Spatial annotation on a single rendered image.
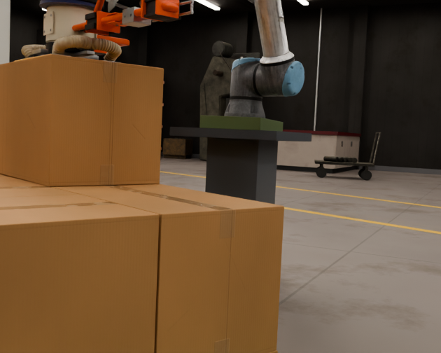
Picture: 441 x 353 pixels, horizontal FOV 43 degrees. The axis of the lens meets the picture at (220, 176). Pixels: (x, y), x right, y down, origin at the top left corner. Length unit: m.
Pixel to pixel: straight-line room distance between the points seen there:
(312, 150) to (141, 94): 10.32
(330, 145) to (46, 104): 10.47
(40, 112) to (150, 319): 0.82
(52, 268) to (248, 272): 0.53
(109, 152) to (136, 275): 0.69
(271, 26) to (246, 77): 0.26
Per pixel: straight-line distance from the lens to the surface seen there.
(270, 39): 2.45
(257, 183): 2.49
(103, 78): 1.87
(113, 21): 1.84
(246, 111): 2.54
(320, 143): 12.09
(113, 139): 1.88
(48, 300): 1.19
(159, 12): 1.61
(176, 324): 1.37
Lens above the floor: 0.73
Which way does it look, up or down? 4 degrees down
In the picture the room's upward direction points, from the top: 3 degrees clockwise
